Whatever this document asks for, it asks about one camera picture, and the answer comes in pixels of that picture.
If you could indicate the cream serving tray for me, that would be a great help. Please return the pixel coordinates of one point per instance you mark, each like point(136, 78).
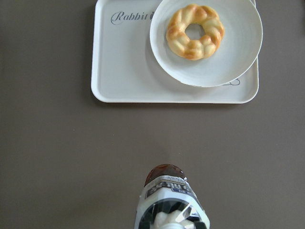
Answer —
point(124, 69)

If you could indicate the glazed twisted donut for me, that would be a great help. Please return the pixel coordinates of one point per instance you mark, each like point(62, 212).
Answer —
point(195, 32)

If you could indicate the tea bottle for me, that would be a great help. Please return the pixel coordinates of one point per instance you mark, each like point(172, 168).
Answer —
point(167, 201)

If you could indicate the white plate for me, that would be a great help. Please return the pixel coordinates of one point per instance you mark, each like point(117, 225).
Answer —
point(238, 49)

